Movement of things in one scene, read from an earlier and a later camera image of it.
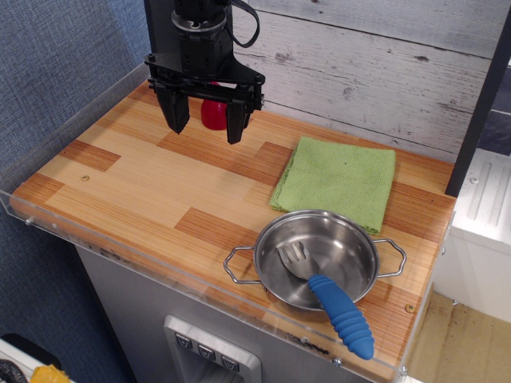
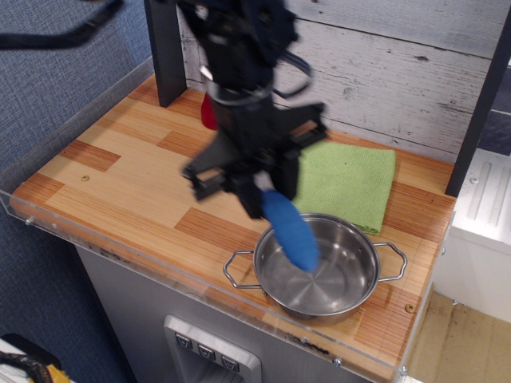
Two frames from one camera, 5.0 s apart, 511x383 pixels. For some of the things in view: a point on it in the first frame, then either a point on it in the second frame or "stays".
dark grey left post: [164, 34] stays
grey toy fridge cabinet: [135, 306] stays
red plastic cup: [214, 113] stays
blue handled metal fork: [344, 312] to [295, 236]
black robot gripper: [205, 65] to [255, 136]
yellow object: [49, 373] stays
